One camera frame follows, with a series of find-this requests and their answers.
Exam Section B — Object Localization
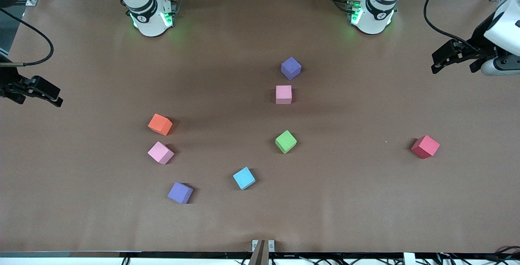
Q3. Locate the orange foam block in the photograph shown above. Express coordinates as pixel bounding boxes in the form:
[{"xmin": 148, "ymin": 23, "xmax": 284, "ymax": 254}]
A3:
[{"xmin": 148, "ymin": 113, "xmax": 173, "ymax": 137}]

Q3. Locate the purple foam block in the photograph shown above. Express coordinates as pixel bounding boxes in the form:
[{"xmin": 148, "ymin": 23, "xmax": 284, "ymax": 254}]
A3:
[
  {"xmin": 281, "ymin": 56, "xmax": 302, "ymax": 80},
  {"xmin": 168, "ymin": 182, "xmax": 194, "ymax": 204}
]

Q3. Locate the pink foam block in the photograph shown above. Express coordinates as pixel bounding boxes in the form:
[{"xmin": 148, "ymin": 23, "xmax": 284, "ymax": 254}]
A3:
[
  {"xmin": 276, "ymin": 85, "xmax": 293, "ymax": 105},
  {"xmin": 147, "ymin": 141, "xmax": 175, "ymax": 165}
]

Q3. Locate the green foam block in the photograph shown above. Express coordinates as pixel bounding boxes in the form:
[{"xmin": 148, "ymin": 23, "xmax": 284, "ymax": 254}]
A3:
[{"xmin": 275, "ymin": 130, "xmax": 297, "ymax": 154}]

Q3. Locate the red foam block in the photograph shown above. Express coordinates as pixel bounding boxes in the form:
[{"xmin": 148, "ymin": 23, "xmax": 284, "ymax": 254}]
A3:
[{"xmin": 411, "ymin": 135, "xmax": 440, "ymax": 159}]

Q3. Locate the blue foam block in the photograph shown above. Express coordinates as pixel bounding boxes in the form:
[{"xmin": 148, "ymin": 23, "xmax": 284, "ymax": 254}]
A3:
[{"xmin": 233, "ymin": 167, "xmax": 256, "ymax": 190}]

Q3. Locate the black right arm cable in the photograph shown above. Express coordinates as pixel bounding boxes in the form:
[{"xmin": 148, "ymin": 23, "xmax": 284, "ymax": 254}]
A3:
[{"xmin": 0, "ymin": 8, "xmax": 55, "ymax": 67}]

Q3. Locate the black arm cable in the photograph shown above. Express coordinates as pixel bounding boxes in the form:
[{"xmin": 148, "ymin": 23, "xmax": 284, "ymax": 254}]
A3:
[
  {"xmin": 0, "ymin": 8, "xmax": 55, "ymax": 67},
  {"xmin": 423, "ymin": 0, "xmax": 484, "ymax": 54}
]

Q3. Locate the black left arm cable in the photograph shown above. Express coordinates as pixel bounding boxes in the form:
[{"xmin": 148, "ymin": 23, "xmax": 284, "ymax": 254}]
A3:
[{"xmin": 423, "ymin": 0, "xmax": 484, "ymax": 54}]

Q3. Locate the grey metal bracket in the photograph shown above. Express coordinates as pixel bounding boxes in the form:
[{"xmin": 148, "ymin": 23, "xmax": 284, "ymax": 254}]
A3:
[{"xmin": 251, "ymin": 239, "xmax": 275, "ymax": 253}]

